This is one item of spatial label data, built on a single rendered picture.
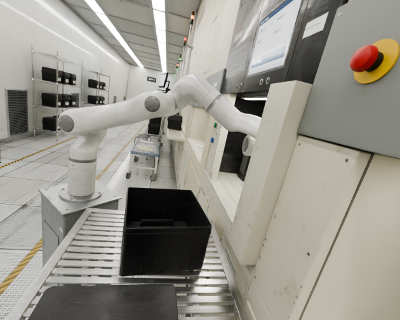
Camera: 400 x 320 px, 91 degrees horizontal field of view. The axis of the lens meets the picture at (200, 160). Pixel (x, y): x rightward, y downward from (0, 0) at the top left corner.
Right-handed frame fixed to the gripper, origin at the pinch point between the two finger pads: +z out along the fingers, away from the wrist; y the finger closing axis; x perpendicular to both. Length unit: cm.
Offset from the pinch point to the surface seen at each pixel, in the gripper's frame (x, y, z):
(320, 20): 36, 23, -30
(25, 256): -119, -57, -153
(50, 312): -33, 44, -79
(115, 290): -33, 39, -68
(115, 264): -43, 21, -72
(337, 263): -14, 45, -23
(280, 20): 44, 1, -31
